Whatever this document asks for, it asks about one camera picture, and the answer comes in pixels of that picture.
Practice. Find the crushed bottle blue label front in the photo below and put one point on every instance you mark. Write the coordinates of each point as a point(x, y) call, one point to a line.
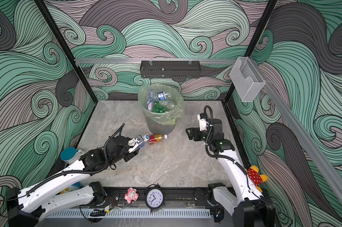
point(141, 144)

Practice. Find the black wall shelf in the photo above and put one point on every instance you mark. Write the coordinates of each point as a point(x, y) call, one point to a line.
point(153, 69)

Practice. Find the pink plush toy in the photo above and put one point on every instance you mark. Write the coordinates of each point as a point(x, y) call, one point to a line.
point(131, 195)

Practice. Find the green Sprite bottle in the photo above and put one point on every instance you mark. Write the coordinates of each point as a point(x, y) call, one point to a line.
point(158, 108)

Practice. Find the yellow printed cup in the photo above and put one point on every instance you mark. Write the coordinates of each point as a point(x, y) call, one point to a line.
point(72, 187)

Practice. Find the mesh waste bin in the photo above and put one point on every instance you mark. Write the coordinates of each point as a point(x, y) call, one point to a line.
point(159, 122)

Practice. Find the clear acrylic wall holder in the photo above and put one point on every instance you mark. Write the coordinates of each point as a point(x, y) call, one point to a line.
point(247, 78)

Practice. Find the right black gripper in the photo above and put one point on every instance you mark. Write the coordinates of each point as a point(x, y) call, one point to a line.
point(194, 130)

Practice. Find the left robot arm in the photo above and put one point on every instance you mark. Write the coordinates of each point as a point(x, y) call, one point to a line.
point(28, 206)

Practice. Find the black alarm clock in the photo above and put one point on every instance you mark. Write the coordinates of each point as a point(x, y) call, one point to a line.
point(154, 197)

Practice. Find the teal round lid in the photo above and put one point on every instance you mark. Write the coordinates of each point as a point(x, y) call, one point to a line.
point(69, 155)

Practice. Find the clear bottle blue cap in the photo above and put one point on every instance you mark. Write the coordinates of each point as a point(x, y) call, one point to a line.
point(164, 96)
point(167, 104)

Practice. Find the white slotted cable duct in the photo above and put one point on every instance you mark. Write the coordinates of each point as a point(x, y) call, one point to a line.
point(137, 213)

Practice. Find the aluminium wall rail back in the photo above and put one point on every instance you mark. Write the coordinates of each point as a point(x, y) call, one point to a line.
point(139, 60)

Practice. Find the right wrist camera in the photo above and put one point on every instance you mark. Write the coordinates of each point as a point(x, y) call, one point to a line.
point(203, 121)

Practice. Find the yellow duck toy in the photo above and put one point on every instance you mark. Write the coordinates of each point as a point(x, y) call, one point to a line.
point(257, 179)

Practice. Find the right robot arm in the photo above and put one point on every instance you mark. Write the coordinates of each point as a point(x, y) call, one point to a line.
point(247, 206)

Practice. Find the red yellow label bottle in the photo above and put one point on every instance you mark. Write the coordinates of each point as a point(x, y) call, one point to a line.
point(157, 138)

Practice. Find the long clear bottle white cap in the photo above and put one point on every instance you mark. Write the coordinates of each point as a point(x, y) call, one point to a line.
point(151, 98)

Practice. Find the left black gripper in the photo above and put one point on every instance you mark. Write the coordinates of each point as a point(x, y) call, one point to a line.
point(131, 155)

